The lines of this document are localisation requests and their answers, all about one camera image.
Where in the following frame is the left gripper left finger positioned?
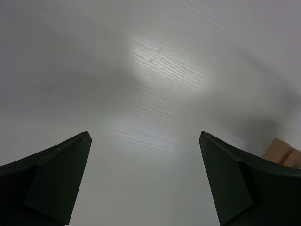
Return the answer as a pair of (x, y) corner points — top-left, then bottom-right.
(0, 131), (92, 226)

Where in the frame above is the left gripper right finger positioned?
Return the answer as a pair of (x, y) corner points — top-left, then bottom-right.
(199, 131), (301, 226)

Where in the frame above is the wood block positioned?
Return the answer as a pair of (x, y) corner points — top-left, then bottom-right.
(263, 138), (292, 165)
(282, 148), (301, 170)

